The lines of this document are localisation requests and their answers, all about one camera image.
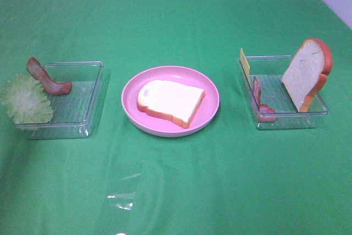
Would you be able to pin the toast bread slice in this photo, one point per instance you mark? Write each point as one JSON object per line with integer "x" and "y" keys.
{"x": 170, "y": 100}
{"x": 308, "y": 72}

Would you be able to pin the red bacon strip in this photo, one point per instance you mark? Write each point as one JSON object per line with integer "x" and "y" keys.
{"x": 263, "y": 108}

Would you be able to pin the brown bacon strip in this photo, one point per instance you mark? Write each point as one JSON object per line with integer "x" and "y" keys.
{"x": 50, "y": 86}

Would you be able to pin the green lettuce leaf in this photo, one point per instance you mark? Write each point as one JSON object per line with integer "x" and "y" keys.
{"x": 26, "y": 101}

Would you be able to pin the pink round plate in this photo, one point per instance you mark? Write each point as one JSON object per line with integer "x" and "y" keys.
{"x": 161, "y": 127}

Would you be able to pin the yellow cheese slice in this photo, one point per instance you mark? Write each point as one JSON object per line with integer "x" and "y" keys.
{"x": 245, "y": 65}

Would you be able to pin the clear tape strip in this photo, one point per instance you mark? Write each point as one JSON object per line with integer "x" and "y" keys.
{"x": 122, "y": 185}

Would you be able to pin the green tablecloth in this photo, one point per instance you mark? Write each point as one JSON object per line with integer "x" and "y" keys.
{"x": 229, "y": 178}

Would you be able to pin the right clear plastic tray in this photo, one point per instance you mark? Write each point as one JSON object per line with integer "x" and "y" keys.
{"x": 269, "y": 71}

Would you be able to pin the clear plastic tray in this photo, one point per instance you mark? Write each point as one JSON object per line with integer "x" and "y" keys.
{"x": 76, "y": 114}
{"x": 269, "y": 71}

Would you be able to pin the left clear plastic tray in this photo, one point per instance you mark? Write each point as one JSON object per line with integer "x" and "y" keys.
{"x": 76, "y": 114}

